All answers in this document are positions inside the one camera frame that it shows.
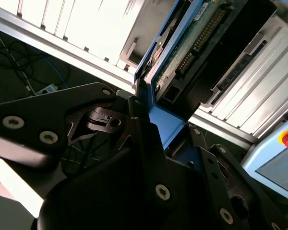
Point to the hard disk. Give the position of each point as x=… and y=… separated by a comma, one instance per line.
x=180, y=55

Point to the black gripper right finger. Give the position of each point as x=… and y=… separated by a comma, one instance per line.
x=218, y=198

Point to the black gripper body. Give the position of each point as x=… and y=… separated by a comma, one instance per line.
x=98, y=203

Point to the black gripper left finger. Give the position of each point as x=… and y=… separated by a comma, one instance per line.
x=38, y=115

